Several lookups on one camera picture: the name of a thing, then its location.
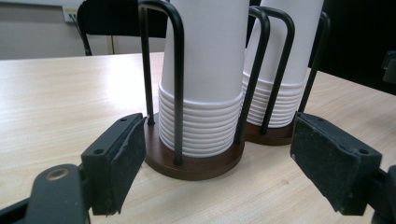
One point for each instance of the white wall outlet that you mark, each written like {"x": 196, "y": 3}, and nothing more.
{"x": 69, "y": 11}

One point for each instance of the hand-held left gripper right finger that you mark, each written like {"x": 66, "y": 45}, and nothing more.
{"x": 336, "y": 161}

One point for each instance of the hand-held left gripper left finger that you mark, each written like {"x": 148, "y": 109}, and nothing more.
{"x": 106, "y": 174}

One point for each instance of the brown double cup holder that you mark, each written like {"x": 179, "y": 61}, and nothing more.
{"x": 193, "y": 169}

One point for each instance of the black folding chair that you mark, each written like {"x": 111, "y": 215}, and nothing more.
{"x": 109, "y": 18}

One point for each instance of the stack of white paper cups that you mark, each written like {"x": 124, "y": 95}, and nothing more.
{"x": 211, "y": 62}
{"x": 303, "y": 46}

